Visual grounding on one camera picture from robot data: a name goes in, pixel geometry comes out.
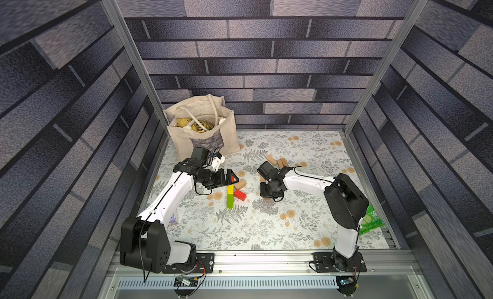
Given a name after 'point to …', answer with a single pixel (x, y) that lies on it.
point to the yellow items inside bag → (197, 125)
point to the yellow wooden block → (231, 188)
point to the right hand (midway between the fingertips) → (262, 193)
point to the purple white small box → (172, 219)
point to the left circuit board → (182, 281)
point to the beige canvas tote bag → (208, 107)
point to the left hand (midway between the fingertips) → (231, 180)
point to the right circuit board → (347, 285)
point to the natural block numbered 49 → (280, 164)
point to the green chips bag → (371, 221)
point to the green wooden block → (230, 201)
